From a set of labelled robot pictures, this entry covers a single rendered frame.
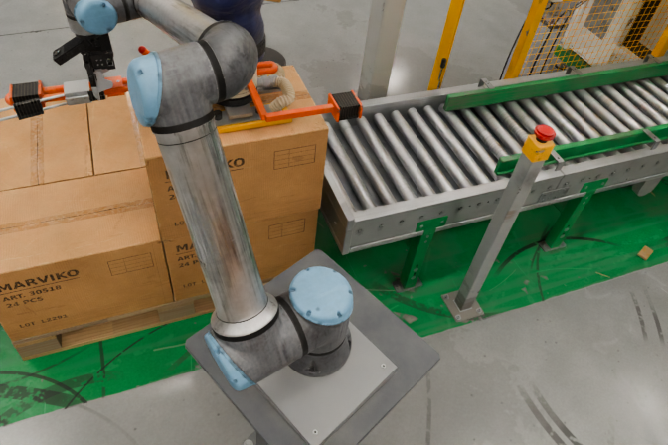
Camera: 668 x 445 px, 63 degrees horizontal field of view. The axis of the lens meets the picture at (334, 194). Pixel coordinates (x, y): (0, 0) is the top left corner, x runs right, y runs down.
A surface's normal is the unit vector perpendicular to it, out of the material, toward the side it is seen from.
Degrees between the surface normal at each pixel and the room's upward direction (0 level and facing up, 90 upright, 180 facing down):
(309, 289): 4
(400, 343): 0
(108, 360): 0
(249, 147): 90
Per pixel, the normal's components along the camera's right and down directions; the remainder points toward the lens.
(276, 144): 0.35, 0.69
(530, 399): 0.09, -0.70
